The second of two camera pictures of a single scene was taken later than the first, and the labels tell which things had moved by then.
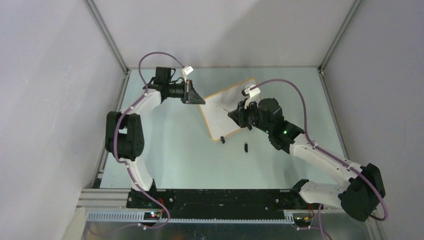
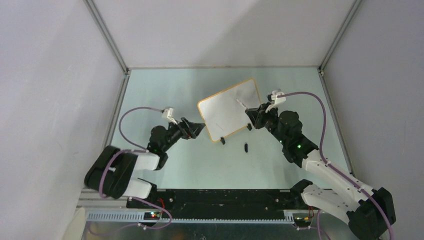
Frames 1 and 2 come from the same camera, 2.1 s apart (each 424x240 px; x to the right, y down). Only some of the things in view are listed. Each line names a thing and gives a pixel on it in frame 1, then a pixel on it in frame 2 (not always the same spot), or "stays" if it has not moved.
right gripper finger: (234, 114) → (253, 114)
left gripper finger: (195, 98) → (196, 128)
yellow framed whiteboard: (220, 123) stays
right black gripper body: (249, 116) → (269, 118)
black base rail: (220, 203) stays
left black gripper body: (187, 88) → (185, 133)
